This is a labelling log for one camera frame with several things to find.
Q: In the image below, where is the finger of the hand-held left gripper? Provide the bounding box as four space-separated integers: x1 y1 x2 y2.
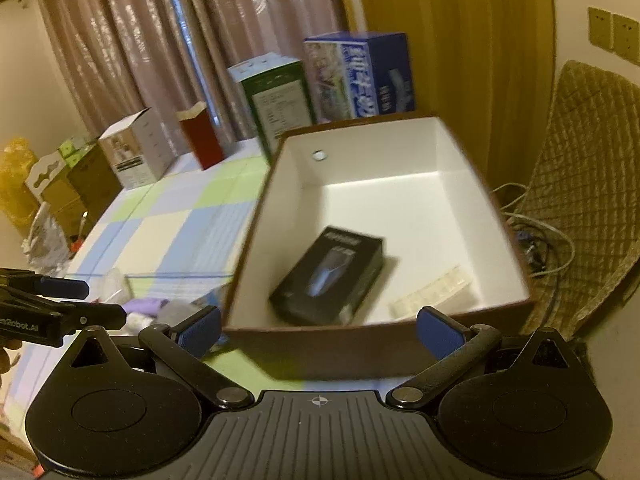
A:
30 296 128 335
0 267 91 303

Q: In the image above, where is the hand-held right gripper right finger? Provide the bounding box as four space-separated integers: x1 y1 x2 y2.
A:
385 306 576 411

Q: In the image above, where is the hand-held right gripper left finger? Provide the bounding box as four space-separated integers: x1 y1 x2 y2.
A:
70 305 256 411

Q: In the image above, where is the brown storage box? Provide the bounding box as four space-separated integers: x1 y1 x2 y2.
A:
222 115 536 381

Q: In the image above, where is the person's left hand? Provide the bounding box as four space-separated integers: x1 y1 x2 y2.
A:
0 339 23 376

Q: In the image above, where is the clear plastic packet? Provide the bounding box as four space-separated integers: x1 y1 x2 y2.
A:
97 267 133 306

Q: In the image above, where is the clear plastic pill organizer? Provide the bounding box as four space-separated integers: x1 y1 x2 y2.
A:
389 266 473 321

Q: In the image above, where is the purple tube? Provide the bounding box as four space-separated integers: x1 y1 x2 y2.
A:
122 297 172 314

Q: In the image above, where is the clear plastic bag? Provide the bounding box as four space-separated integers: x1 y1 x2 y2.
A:
27 205 71 267

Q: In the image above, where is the cardboard box with white flap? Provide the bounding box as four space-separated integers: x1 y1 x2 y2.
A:
25 150 88 241

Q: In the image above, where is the checked bed sheet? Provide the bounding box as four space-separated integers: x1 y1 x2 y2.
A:
7 137 386 401

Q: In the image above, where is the yellow plastic bag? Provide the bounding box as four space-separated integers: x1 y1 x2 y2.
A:
0 135 41 236

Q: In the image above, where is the black product box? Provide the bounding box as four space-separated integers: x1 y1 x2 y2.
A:
269 225 396 326

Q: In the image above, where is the small green box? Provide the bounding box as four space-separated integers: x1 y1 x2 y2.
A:
57 135 98 168

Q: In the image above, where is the white carton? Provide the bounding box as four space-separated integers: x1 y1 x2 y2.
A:
97 107 176 190

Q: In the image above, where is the red carton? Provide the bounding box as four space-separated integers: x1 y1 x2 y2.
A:
176 101 225 171

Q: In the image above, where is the green carton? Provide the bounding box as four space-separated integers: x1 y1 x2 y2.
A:
227 54 318 161

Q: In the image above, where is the pink curtain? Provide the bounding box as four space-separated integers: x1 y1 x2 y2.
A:
35 0 351 161

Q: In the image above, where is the blue carton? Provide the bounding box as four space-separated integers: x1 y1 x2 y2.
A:
303 32 417 122

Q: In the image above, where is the wooden wardrobe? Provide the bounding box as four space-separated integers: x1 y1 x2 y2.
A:
345 0 556 196

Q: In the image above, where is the white cable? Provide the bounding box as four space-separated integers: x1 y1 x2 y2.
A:
490 182 576 277

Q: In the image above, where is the wall socket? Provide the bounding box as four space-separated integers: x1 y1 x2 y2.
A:
587 7 615 51
612 14 640 67

